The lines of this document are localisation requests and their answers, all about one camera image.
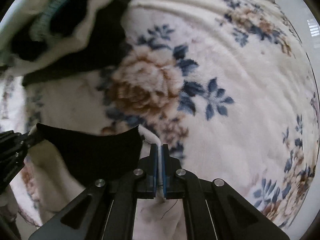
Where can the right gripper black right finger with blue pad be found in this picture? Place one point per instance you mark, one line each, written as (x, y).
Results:
(213, 209)

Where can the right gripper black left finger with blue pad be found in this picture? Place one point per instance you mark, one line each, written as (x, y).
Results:
(106, 210)

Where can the beige garment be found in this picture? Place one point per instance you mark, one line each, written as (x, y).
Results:
(64, 162)

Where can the black and white clothes pile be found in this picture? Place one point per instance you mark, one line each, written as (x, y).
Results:
(45, 40)

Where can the floral fleece bed blanket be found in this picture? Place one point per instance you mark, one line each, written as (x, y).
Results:
(226, 84)

